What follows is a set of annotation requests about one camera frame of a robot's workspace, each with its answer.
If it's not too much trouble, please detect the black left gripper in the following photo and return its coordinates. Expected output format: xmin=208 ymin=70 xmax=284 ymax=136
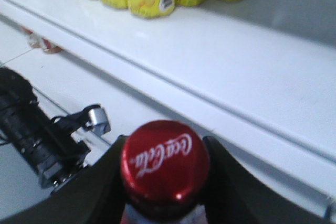
xmin=38 ymin=119 xmax=90 ymax=188

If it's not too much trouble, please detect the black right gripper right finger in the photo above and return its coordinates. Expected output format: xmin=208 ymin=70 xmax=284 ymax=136
xmin=203 ymin=136 xmax=331 ymax=223

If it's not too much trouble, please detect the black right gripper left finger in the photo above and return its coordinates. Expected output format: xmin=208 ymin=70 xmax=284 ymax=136
xmin=1 ymin=135 xmax=127 ymax=223

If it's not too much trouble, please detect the red Coca-Cola aluminium bottle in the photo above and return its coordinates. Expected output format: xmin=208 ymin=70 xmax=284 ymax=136
xmin=120 ymin=120 xmax=211 ymax=223

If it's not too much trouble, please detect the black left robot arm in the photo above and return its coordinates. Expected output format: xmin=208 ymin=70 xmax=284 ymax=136
xmin=1 ymin=67 xmax=90 ymax=188

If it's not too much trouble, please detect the white store shelving unit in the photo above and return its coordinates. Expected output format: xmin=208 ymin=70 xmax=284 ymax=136
xmin=1 ymin=0 xmax=335 ymax=216

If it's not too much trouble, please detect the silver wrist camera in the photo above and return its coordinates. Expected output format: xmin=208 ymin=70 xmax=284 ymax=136
xmin=80 ymin=104 xmax=111 ymax=136

